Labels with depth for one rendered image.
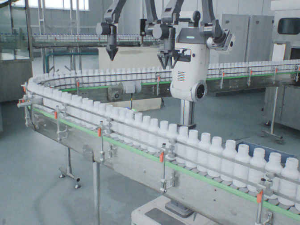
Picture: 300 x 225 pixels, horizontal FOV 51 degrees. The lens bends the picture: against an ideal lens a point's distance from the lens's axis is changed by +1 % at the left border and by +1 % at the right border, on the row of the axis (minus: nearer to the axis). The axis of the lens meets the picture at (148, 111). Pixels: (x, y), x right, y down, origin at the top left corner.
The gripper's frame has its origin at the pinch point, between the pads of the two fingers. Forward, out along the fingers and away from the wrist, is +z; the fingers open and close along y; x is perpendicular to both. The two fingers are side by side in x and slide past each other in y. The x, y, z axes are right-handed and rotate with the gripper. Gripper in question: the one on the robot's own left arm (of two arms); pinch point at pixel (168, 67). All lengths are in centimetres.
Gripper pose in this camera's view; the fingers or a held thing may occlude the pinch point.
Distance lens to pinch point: 162.6
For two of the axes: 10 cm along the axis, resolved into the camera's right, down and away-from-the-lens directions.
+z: -0.3, 9.7, 2.4
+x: -7.1, -1.9, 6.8
